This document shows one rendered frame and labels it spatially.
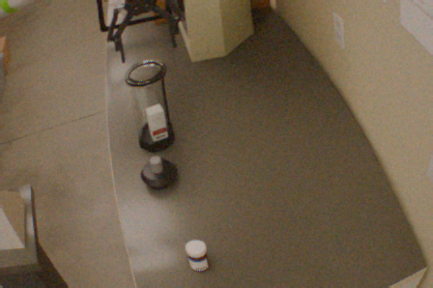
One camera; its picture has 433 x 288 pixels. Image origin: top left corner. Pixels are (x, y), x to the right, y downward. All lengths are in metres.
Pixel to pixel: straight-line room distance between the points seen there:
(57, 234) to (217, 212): 1.48
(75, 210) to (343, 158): 1.65
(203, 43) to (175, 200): 0.60
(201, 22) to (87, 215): 1.32
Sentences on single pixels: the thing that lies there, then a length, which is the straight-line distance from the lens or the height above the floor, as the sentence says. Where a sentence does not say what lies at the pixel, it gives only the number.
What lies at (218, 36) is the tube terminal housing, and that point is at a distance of 1.68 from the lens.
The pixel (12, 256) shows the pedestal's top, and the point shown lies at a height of 0.94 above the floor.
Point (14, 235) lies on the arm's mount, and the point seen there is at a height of 1.00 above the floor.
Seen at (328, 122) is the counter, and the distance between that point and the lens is 1.45.
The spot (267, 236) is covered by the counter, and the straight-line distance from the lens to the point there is 1.17.
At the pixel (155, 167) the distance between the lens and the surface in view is 1.27.
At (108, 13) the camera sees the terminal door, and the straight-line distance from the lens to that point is 1.94.
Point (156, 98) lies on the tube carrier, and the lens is 1.30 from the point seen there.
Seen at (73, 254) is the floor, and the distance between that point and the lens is 2.45.
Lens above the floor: 1.86
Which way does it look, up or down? 42 degrees down
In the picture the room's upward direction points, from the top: 7 degrees counter-clockwise
